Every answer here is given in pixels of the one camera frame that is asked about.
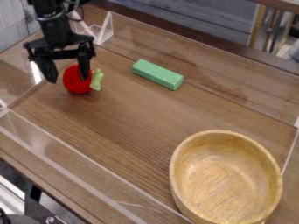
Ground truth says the black cable lower left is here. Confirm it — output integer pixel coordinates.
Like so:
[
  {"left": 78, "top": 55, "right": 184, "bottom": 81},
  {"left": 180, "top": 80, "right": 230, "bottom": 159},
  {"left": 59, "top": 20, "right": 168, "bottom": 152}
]
[{"left": 0, "top": 209, "right": 11, "bottom": 224}]

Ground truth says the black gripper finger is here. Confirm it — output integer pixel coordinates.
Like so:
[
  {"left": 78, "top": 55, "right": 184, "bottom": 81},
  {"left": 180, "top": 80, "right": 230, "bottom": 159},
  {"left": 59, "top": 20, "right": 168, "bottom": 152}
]
[
  {"left": 78, "top": 43, "right": 94, "bottom": 81},
  {"left": 31, "top": 56, "right": 59, "bottom": 83}
]

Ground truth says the wooden bowl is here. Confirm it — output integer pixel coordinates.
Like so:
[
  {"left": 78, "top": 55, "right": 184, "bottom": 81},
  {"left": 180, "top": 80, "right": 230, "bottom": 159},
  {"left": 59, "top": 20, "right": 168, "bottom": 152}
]
[{"left": 170, "top": 129, "right": 283, "bottom": 224}]

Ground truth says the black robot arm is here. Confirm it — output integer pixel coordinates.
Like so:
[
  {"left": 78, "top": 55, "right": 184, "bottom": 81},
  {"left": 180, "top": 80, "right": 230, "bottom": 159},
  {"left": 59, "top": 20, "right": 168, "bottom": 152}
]
[{"left": 23, "top": 0, "right": 96, "bottom": 83}]

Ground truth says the green rectangular block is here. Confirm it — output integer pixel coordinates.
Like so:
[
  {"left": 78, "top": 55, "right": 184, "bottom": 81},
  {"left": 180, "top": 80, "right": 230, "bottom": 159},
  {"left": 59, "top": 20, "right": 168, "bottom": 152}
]
[{"left": 131, "top": 59, "right": 183, "bottom": 91}]

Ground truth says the wooden chair in background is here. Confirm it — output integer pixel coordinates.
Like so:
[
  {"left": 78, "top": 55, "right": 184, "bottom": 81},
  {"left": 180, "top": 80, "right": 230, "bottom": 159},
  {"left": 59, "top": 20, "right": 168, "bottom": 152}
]
[{"left": 249, "top": 0, "right": 299, "bottom": 54}]

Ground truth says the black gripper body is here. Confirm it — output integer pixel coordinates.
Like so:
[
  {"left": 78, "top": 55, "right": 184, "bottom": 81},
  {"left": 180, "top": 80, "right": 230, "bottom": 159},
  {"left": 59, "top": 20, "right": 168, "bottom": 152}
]
[{"left": 23, "top": 16, "right": 96, "bottom": 61}]

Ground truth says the clear acrylic corner bracket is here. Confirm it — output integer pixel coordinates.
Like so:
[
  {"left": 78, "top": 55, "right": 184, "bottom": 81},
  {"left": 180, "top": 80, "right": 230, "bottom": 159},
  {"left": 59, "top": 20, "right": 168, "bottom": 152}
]
[{"left": 71, "top": 11, "right": 114, "bottom": 46}]

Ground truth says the red plush fruit green leaf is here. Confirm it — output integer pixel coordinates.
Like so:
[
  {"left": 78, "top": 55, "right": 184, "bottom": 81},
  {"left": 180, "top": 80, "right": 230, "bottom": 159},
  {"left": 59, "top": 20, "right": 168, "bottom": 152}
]
[{"left": 62, "top": 65, "right": 104, "bottom": 95}]

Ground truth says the clear acrylic tray wall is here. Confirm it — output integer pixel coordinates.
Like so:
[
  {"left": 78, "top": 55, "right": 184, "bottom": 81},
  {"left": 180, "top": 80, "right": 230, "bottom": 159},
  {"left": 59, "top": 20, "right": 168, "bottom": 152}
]
[{"left": 0, "top": 10, "right": 299, "bottom": 224}]

